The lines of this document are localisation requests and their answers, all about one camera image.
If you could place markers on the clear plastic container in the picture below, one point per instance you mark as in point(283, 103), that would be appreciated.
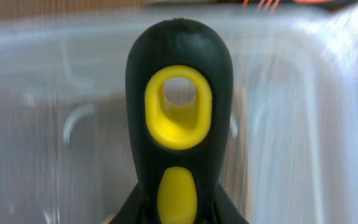
point(292, 151)

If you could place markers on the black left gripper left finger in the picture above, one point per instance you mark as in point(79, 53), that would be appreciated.
point(132, 210)

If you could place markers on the orange black needle-nose pliers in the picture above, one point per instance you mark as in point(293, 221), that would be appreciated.
point(330, 5)

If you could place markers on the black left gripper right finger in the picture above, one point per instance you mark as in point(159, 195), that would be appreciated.
point(224, 210)

